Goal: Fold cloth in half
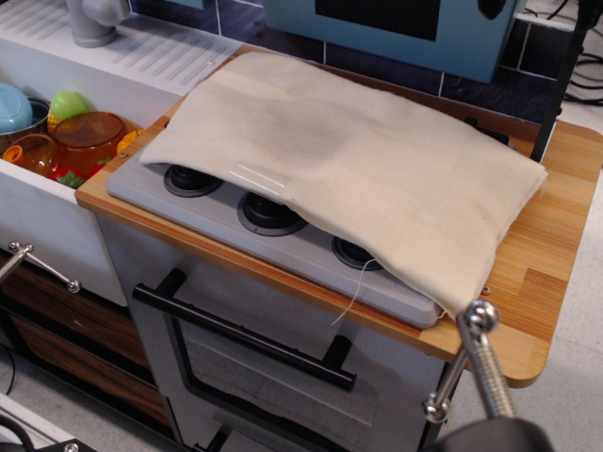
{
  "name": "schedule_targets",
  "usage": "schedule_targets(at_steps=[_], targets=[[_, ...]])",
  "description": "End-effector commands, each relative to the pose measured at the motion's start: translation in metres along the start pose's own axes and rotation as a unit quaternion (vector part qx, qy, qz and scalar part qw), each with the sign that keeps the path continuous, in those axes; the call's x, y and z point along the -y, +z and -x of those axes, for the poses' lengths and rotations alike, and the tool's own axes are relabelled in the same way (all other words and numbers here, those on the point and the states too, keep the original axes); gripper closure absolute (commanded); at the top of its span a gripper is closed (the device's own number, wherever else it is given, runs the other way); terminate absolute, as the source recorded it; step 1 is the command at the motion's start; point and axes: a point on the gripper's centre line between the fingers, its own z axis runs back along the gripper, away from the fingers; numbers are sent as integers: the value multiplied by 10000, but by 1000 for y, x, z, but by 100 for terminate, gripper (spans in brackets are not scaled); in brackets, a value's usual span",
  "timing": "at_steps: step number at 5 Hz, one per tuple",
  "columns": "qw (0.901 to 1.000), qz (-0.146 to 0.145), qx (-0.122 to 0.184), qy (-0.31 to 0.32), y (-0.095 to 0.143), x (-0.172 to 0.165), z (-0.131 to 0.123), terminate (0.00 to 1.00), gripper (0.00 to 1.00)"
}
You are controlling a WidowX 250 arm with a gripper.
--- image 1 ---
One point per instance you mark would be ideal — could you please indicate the green plastic toy fruit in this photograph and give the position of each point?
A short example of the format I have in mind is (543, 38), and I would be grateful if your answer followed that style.
(66, 104)

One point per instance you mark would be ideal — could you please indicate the beige folded cloth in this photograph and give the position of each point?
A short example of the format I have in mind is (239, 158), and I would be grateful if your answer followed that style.
(428, 196)

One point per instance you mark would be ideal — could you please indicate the blue toy microwave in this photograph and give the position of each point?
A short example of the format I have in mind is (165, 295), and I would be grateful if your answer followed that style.
(464, 38)

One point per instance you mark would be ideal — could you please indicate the grey toy faucet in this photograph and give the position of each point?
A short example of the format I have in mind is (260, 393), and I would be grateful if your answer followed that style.
(94, 22)

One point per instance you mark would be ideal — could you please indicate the light blue bowl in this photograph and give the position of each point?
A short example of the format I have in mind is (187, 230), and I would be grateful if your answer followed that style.
(16, 110)

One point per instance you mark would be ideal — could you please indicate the silver right clamp rod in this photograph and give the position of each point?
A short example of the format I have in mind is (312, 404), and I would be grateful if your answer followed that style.
(476, 352)

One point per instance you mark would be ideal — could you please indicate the black right stove knob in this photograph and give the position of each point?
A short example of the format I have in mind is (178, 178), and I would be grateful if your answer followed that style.
(354, 256)

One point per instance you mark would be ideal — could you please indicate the black left stove knob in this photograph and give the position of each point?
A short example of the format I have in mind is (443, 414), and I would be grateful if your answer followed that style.
(189, 183)

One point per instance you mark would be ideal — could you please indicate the grey toy oven door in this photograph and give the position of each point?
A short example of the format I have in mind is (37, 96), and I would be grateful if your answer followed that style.
(211, 383)

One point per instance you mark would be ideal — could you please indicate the grey toy stove top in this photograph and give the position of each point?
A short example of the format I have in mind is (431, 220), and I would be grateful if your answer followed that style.
(307, 253)

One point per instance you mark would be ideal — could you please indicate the black metal stand pole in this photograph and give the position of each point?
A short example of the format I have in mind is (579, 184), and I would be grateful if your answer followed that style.
(589, 13)

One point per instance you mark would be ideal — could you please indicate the silver clamp rod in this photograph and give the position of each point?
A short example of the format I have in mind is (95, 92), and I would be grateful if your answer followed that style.
(476, 352)
(21, 253)

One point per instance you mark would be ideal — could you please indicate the silver metal pot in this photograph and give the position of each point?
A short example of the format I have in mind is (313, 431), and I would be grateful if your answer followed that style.
(40, 113)

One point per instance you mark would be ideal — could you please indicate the red toy strawberry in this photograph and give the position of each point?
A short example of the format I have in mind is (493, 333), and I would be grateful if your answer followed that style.
(73, 178)

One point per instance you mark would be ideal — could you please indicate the wooden drawer cabinet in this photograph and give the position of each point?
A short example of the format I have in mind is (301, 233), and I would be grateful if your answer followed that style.
(84, 340)

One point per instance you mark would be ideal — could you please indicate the wooden countertop board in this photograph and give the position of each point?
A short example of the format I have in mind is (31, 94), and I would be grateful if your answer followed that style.
(529, 279)

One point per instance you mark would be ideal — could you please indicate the small orange transparent cup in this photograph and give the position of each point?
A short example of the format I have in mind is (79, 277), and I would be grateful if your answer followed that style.
(38, 153)

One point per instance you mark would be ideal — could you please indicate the orange transparent plastic jar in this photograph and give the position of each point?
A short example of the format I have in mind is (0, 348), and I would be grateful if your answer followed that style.
(87, 139)

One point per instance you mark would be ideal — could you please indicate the black oven door handle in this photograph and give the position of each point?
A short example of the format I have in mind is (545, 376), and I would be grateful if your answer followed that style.
(329, 368)

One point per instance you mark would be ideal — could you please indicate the silver left clamp rod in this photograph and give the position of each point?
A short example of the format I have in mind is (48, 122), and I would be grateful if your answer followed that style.
(21, 253)

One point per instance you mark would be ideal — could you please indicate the white toy sink unit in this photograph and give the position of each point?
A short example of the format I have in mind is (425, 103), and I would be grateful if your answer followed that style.
(139, 76)

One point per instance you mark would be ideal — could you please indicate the black middle stove knob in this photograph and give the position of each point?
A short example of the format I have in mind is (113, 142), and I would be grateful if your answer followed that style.
(265, 217)

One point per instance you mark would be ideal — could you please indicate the black stove knob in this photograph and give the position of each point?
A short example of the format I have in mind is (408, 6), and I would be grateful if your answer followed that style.
(265, 217)
(354, 256)
(189, 183)

